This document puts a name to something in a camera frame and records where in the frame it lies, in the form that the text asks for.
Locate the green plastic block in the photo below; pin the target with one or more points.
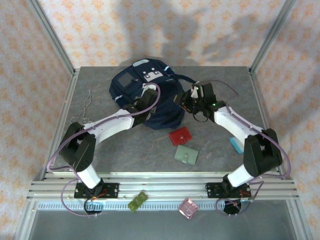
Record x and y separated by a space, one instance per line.
137 201

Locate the aluminium front rail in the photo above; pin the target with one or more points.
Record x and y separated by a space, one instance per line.
162 186

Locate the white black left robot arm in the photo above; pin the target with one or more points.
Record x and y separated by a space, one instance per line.
110 126

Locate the aluminium side rail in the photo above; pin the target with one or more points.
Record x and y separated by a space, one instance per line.
68 100
259 100

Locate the navy blue backpack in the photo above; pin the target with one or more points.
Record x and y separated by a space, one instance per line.
132 80

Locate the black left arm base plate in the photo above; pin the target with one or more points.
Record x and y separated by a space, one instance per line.
111 190

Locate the pale green snap wallet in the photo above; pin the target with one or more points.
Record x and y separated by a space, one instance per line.
186 155

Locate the light blue item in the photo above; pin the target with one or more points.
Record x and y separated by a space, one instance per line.
236 145

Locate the small white printed packet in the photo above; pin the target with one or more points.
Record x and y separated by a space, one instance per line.
87 121

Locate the red snap wallet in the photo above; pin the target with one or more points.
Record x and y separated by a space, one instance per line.
180 136

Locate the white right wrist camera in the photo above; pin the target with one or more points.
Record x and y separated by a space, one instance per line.
195 92

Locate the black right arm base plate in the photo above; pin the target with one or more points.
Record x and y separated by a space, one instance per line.
212 190

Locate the pink square box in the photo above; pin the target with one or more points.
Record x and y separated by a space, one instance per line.
188 208

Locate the aluminium frame post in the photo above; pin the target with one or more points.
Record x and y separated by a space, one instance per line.
270 37
53 37

